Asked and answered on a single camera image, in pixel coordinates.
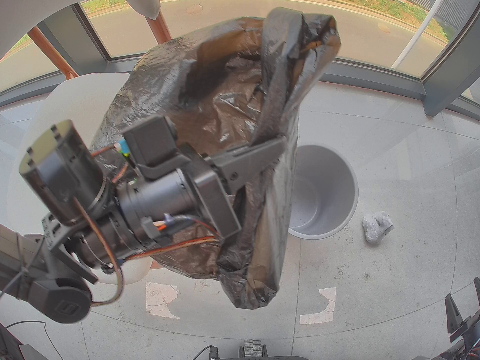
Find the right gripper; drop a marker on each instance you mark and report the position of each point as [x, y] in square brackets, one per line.
[467, 330]

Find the black plastic bag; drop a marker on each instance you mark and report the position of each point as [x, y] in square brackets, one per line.
[225, 99]

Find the window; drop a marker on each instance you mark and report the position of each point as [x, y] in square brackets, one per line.
[446, 81]

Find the white chair with wooden legs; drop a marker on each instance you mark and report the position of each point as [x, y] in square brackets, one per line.
[56, 99]

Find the white trash bin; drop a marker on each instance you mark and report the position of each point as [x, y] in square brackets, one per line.
[330, 186]

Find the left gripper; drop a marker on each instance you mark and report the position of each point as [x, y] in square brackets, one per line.
[210, 193]

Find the crumpled white paper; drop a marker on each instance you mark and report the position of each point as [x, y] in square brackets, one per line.
[377, 226]

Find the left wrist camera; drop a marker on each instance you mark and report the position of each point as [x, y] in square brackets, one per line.
[150, 141]

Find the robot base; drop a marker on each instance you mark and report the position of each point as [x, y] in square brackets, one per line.
[253, 349]

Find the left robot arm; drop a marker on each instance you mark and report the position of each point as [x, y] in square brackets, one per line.
[56, 178]

